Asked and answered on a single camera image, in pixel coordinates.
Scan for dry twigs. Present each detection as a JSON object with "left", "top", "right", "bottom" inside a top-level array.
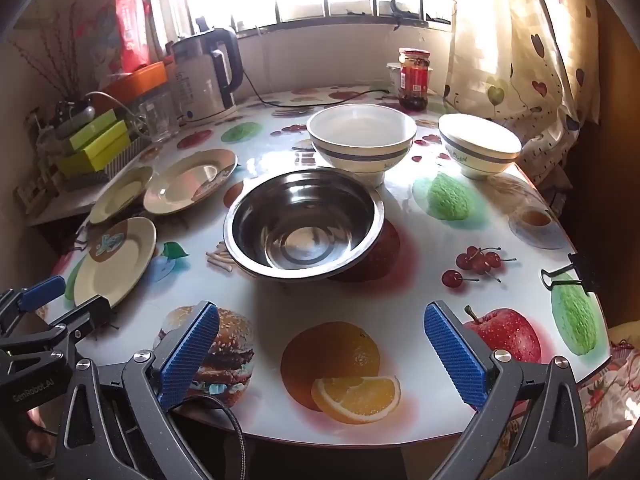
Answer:
[{"left": 10, "top": 0, "right": 101, "bottom": 106}]

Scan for floral printed blanket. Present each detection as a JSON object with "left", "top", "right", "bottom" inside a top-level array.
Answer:
[{"left": 575, "top": 324, "right": 640, "bottom": 467}]

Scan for small white blue-banded bowl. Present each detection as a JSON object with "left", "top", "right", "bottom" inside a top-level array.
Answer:
[{"left": 438, "top": 113, "right": 522, "bottom": 181}]

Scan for stainless steel bowl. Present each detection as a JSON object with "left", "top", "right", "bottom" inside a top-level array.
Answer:
[{"left": 223, "top": 167, "right": 385, "bottom": 281}]

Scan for dark green box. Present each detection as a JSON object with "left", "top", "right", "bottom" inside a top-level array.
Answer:
[{"left": 56, "top": 132, "right": 132, "bottom": 177}]

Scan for large white blue-banded bowl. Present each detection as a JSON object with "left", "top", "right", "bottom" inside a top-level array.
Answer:
[{"left": 306, "top": 103, "right": 417, "bottom": 187}]

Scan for white electric kettle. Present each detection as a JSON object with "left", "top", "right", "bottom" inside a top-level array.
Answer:
[{"left": 170, "top": 27, "right": 245, "bottom": 123}]

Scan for black binder clip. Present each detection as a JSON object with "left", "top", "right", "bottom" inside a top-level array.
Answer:
[{"left": 541, "top": 253, "right": 601, "bottom": 294}]

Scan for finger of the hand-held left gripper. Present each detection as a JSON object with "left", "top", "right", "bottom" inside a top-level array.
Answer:
[
  {"left": 0, "top": 275, "right": 67, "bottom": 334},
  {"left": 0, "top": 296, "right": 112, "bottom": 357}
]

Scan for cream printed plate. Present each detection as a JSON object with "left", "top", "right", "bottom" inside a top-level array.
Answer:
[
  {"left": 74, "top": 216, "right": 158, "bottom": 311},
  {"left": 143, "top": 149, "right": 238, "bottom": 216},
  {"left": 87, "top": 165, "right": 155, "bottom": 226}
]

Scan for orange container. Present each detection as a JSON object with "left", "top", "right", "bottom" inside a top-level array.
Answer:
[{"left": 102, "top": 61, "right": 168, "bottom": 103}]

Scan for heart print curtain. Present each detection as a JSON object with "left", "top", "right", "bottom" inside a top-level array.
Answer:
[{"left": 444, "top": 0, "right": 601, "bottom": 187}]

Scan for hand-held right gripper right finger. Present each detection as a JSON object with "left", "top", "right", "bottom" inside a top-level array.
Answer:
[{"left": 424, "top": 301, "right": 589, "bottom": 480}]

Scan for clear glass cup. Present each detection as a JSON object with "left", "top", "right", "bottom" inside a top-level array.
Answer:
[{"left": 137, "top": 91, "right": 181, "bottom": 143}]

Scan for red-labelled glass jar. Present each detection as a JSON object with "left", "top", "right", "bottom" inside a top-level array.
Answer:
[{"left": 398, "top": 47, "right": 432, "bottom": 112}]

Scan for black power cable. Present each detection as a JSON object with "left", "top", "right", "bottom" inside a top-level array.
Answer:
[{"left": 242, "top": 72, "right": 398, "bottom": 109}]

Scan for red packet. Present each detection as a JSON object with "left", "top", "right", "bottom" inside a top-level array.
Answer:
[{"left": 114, "top": 0, "right": 151, "bottom": 73}]

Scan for black braided cable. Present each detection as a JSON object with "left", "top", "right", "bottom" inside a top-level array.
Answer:
[{"left": 185, "top": 392, "right": 251, "bottom": 480}]

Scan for striped box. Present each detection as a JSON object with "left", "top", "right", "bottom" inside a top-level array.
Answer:
[{"left": 60, "top": 137, "right": 152, "bottom": 192}]

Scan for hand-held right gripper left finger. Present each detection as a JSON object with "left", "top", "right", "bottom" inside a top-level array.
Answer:
[{"left": 54, "top": 301, "right": 222, "bottom": 480}]

